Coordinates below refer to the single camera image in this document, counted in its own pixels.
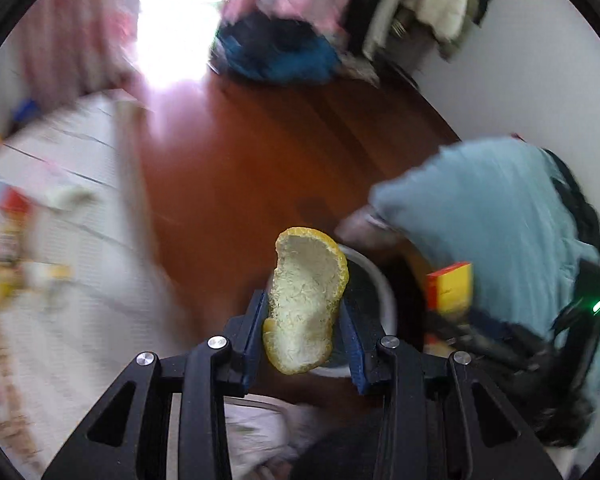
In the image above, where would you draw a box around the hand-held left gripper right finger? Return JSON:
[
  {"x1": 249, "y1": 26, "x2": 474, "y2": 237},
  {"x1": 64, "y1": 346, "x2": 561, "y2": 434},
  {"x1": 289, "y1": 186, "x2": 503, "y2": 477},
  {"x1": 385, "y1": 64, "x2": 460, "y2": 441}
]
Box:
[{"x1": 339, "y1": 301, "x2": 565, "y2": 480}]

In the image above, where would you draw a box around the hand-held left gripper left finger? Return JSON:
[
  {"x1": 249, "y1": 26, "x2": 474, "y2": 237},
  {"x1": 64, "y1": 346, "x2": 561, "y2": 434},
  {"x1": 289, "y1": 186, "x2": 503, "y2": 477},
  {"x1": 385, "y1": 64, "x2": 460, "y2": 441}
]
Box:
[{"x1": 42, "y1": 289, "x2": 270, "y2": 480}]

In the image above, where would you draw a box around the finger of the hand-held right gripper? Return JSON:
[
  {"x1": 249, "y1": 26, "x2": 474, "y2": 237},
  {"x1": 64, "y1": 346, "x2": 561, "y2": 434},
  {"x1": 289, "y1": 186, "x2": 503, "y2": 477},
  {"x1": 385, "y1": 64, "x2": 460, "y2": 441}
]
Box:
[{"x1": 425, "y1": 310, "x2": 533, "y2": 370}]

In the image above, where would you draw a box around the white trash bin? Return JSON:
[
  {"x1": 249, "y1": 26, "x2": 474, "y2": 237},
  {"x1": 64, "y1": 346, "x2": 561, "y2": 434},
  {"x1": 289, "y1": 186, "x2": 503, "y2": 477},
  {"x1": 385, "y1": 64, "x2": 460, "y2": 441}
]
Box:
[{"x1": 267, "y1": 245, "x2": 399, "y2": 380}]

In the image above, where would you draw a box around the yellow pomelo peel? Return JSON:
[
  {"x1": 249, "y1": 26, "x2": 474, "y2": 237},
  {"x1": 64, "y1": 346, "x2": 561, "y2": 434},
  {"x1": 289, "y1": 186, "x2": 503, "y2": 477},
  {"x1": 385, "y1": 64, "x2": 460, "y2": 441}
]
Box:
[{"x1": 262, "y1": 226, "x2": 350, "y2": 375}]

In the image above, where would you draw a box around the red and yellow box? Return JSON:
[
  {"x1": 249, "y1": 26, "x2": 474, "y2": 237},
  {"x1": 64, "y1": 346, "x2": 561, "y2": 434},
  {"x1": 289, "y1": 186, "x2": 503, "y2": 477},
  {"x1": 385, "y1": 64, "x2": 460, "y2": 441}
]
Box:
[{"x1": 424, "y1": 261, "x2": 475, "y2": 322}]

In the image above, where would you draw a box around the white cloth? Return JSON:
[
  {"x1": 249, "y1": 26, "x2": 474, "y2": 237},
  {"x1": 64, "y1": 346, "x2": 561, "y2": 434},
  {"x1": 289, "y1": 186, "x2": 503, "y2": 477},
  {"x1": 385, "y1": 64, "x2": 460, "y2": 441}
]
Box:
[{"x1": 224, "y1": 400, "x2": 327, "y2": 477}]

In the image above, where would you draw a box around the person in light blue shirt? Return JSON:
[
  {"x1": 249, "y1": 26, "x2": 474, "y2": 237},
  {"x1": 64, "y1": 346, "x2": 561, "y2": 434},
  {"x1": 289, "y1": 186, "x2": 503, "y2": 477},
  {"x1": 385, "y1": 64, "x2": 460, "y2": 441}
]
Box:
[{"x1": 369, "y1": 136, "x2": 600, "y2": 401}]

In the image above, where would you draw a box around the yellow toy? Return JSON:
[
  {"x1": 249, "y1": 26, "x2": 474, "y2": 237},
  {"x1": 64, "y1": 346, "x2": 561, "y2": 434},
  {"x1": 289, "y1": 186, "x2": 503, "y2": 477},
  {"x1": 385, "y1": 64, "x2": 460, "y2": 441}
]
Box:
[{"x1": 0, "y1": 259, "x2": 73, "y2": 308}]

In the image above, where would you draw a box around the pale crumpled paper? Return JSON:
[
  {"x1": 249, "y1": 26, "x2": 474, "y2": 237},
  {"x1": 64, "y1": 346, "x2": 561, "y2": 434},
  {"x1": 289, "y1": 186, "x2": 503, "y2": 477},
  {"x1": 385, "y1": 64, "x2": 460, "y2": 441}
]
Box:
[{"x1": 44, "y1": 183, "x2": 98, "y2": 212}]

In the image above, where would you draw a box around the blue bag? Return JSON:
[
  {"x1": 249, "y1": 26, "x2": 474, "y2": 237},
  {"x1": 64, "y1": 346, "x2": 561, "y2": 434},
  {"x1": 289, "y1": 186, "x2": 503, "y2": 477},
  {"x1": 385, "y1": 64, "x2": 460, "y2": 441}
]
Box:
[{"x1": 209, "y1": 12, "x2": 344, "y2": 84}]

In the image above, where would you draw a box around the red toy block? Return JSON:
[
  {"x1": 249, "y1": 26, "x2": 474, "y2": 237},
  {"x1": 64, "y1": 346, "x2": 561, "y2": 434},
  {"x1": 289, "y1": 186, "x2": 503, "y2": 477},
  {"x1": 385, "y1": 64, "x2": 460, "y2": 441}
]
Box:
[{"x1": 0, "y1": 186, "x2": 33, "y2": 217}]

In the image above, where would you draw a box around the blue toy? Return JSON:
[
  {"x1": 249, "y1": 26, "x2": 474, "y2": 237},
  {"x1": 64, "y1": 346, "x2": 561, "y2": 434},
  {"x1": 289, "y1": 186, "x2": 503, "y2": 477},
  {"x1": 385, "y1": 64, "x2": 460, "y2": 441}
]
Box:
[{"x1": 9, "y1": 99, "x2": 42, "y2": 122}]

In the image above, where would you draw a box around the pink curtain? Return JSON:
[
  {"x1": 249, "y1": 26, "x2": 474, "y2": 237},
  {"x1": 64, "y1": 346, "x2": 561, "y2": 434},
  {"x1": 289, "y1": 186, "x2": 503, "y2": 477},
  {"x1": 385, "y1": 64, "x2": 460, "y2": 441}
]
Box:
[{"x1": 10, "y1": 0, "x2": 148, "y2": 107}]

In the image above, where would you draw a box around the pile of hanging clothes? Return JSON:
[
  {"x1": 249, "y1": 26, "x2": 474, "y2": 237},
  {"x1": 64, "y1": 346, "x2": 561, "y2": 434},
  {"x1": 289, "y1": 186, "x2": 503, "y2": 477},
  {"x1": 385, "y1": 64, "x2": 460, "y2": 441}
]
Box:
[{"x1": 345, "y1": 0, "x2": 496, "y2": 87}]

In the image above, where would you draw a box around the black shoulder strap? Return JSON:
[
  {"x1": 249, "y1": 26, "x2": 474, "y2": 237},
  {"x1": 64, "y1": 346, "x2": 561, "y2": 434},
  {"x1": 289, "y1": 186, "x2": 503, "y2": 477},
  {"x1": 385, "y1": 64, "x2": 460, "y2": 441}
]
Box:
[{"x1": 540, "y1": 147, "x2": 600, "y2": 257}]

